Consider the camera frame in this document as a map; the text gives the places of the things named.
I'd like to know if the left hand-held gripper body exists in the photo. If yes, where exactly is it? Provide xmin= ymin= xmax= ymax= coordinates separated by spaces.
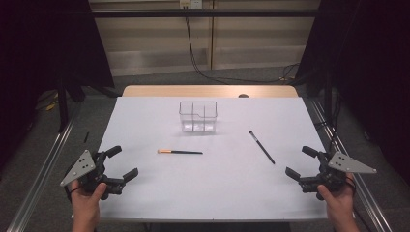
xmin=59 ymin=149 xmax=127 ymax=201

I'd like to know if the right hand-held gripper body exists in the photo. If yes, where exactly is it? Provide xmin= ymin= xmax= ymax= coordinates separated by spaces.
xmin=298 ymin=151 xmax=377 ymax=201

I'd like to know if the black pen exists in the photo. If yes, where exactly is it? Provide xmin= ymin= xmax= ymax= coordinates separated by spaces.
xmin=248 ymin=130 xmax=277 ymax=165

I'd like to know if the orange-tipped makeup brush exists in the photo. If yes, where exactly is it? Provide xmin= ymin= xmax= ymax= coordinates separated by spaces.
xmin=157 ymin=149 xmax=204 ymax=156

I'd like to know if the clear plastic organizer box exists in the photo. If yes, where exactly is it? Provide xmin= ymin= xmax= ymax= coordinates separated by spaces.
xmin=178 ymin=101 xmax=219 ymax=133

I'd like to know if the person's left hand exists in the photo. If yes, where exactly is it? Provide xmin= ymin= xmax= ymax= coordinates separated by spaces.
xmin=70 ymin=179 xmax=108 ymax=221

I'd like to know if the person's right hand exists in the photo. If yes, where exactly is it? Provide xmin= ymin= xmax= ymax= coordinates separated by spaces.
xmin=317 ymin=173 xmax=357 ymax=222

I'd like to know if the black metal stand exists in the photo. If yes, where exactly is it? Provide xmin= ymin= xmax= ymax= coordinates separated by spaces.
xmin=57 ymin=76 xmax=71 ymax=133
xmin=323 ymin=71 xmax=334 ymax=120

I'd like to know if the white table cover board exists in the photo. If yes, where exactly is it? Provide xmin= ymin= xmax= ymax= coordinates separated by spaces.
xmin=72 ymin=96 xmax=356 ymax=223

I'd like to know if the wooden table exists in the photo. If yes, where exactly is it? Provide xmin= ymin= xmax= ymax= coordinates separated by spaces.
xmin=122 ymin=84 xmax=299 ymax=99

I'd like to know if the black curtain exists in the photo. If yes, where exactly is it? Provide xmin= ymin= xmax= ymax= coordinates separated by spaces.
xmin=0 ymin=0 xmax=115 ymax=168
xmin=296 ymin=0 xmax=410 ymax=187

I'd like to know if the right hand-held gripper cable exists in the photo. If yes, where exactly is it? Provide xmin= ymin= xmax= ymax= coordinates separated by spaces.
xmin=345 ymin=176 xmax=371 ymax=232

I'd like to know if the hand-held gripper cable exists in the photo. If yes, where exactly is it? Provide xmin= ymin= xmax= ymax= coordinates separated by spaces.
xmin=65 ymin=187 xmax=81 ymax=203
xmin=345 ymin=176 xmax=371 ymax=232

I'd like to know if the left hand-held gripper cable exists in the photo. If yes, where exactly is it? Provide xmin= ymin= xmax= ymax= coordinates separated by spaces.
xmin=65 ymin=187 xmax=81 ymax=203

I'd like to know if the aluminium floor rail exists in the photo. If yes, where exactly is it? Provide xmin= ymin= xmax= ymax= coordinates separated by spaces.
xmin=310 ymin=98 xmax=393 ymax=232
xmin=6 ymin=102 xmax=81 ymax=232

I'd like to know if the black wall cable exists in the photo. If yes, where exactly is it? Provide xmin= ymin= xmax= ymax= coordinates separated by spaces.
xmin=184 ymin=6 xmax=301 ymax=84

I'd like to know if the black horizontal frame bar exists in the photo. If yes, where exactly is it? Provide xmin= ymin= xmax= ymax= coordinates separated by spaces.
xmin=90 ymin=9 xmax=323 ymax=18

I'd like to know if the white wall socket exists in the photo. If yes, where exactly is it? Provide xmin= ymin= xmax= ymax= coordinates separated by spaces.
xmin=179 ymin=0 xmax=203 ymax=10

